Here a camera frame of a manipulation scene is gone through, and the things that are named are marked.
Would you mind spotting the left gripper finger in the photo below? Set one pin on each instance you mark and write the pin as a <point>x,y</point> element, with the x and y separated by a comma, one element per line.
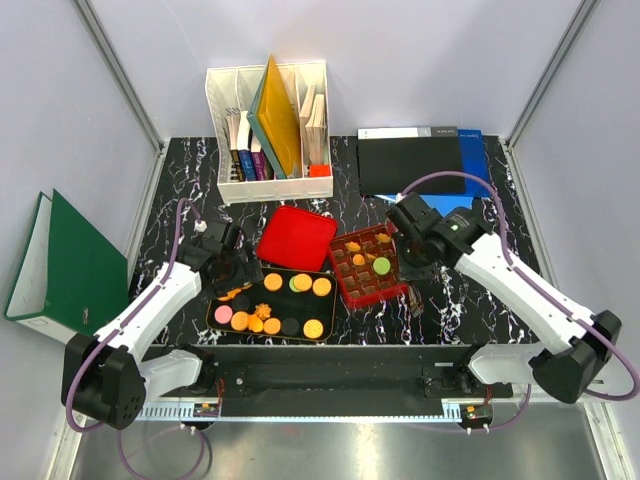
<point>221,288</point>
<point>251,264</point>

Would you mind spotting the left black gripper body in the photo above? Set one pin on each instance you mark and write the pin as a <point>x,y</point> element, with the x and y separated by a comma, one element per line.
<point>234,267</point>

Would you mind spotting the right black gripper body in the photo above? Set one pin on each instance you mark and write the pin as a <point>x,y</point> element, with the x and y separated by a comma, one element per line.
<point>413,264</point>

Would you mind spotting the red tin lid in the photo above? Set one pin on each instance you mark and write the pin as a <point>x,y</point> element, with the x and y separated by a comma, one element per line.
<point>296,239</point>

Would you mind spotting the green sandwich cookie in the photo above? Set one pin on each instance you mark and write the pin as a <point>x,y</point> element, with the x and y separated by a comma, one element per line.
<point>292,285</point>
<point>381,266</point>

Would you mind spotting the red tin box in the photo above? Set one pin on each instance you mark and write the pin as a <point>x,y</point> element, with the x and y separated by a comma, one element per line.
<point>360,286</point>

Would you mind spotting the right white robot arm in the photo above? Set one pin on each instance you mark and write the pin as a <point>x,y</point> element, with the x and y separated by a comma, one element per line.
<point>568,354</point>

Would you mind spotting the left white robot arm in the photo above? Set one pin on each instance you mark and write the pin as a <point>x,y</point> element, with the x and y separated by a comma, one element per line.
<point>106,375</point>

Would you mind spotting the fish shaped cookie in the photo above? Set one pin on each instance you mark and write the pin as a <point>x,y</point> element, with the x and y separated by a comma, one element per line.
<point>228,297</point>

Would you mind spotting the round biscuit behind green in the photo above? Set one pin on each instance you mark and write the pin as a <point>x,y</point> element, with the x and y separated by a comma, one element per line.
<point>273,282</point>

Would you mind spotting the black sandwich cookie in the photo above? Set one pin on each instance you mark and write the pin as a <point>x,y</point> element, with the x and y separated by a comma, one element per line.
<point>290,327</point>
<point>241,303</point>

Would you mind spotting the pink sandwich cookie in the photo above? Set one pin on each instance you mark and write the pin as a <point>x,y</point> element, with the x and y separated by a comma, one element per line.
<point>223,314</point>

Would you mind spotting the light blue folder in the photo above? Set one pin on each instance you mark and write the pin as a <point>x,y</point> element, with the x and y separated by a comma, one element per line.
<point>450,201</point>

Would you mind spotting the lower round biscuit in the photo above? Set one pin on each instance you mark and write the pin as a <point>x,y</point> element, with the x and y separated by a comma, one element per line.
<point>240,321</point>

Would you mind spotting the swirl meringue cookie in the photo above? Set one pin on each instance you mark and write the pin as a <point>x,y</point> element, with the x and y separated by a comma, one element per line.
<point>263,311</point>

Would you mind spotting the maple leaf cookie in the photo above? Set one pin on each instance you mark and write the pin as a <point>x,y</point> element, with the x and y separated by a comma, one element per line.
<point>383,238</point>

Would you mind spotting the small fish cookie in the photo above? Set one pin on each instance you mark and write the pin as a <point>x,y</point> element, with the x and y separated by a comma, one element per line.
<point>255,324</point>

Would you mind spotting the black cookie tray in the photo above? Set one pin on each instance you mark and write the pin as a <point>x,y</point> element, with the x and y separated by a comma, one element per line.
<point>286,304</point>

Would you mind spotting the plain round orange cookie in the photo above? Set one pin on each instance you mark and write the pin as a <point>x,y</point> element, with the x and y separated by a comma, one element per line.
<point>272,326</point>

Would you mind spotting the small cookie in box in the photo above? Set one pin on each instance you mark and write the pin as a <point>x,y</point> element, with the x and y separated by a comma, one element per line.
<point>371,257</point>

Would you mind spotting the far right round biscuit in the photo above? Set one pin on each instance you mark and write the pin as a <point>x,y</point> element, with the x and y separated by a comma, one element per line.
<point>321,287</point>

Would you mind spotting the flower cookie in box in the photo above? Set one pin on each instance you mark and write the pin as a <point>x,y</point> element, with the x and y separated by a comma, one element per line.
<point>353,247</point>

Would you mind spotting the corner round biscuit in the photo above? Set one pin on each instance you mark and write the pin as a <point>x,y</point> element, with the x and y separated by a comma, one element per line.
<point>313,329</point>

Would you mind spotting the white file organizer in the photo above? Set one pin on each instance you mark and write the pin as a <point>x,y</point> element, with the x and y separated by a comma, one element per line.
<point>244,174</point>

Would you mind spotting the black folder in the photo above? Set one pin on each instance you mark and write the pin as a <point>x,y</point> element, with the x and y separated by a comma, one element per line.
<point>391,158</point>

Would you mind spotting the orange small box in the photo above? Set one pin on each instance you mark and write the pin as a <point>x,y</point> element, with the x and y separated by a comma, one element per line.
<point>320,170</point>

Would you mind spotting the yellow teal book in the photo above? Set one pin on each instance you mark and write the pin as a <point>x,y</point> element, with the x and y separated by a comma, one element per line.
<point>274,123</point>

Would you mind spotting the green ring binder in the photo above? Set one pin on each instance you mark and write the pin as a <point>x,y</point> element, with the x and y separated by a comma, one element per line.
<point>70,278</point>

